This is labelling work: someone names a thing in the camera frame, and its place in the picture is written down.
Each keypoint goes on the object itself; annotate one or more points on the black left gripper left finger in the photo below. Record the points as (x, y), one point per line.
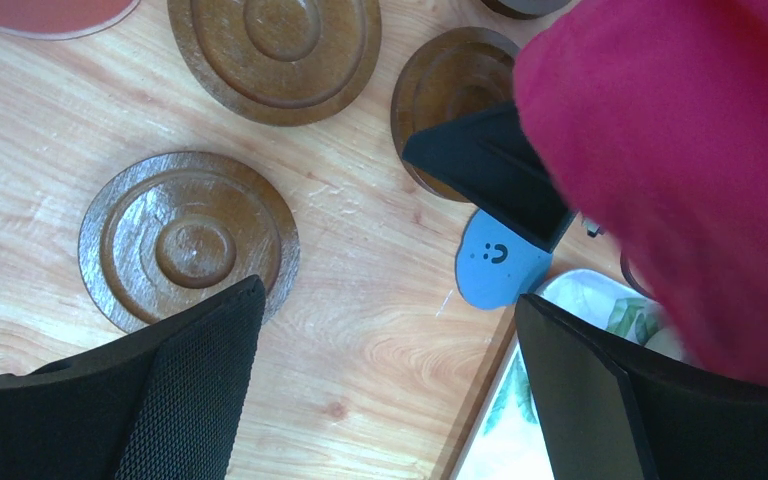
(163, 402)

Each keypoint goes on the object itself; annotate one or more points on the ringed brown coaster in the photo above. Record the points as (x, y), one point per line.
(282, 62)

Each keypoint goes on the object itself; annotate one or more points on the plain dark brown coaster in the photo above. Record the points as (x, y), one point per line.
(175, 229)

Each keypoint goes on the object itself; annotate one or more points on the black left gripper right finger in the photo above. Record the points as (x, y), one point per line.
(687, 423)

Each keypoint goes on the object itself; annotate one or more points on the floral white serving tray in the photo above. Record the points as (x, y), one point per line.
(554, 410)

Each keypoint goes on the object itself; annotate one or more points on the blue coaster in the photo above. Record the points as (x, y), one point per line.
(494, 266)

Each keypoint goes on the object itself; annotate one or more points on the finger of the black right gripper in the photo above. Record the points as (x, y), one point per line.
(486, 157)

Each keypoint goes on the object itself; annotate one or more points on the red coaster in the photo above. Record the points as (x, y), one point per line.
(61, 19)

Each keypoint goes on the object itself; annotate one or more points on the dark wooden coaster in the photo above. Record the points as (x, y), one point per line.
(462, 71)

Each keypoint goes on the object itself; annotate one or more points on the magenta cloth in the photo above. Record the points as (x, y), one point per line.
(652, 119)

